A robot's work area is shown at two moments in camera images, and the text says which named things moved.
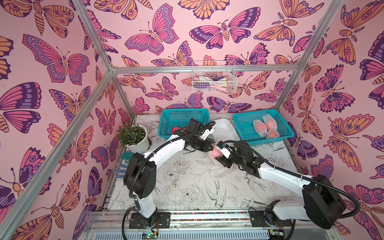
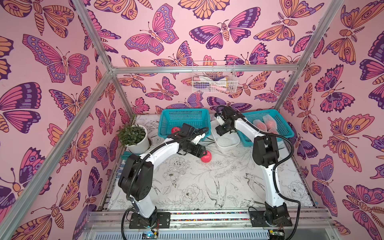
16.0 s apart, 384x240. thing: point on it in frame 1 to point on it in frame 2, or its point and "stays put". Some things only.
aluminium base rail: [203, 226] stays put
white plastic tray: [224, 130] stays put
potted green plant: [135, 137] stays put
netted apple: [215, 152] to [206, 158]
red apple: [174, 128] stays put
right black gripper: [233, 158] to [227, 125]
